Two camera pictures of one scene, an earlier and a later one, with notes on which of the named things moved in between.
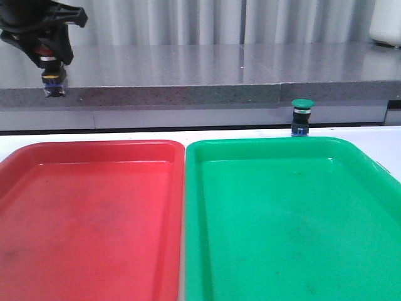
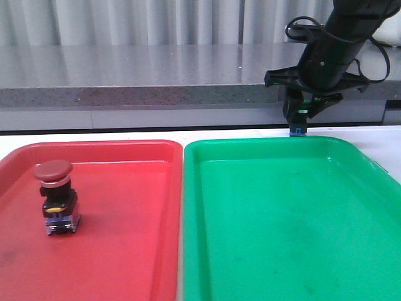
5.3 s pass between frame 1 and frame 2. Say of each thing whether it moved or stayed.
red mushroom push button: moved
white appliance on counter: stayed
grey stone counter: stayed
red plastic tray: stayed
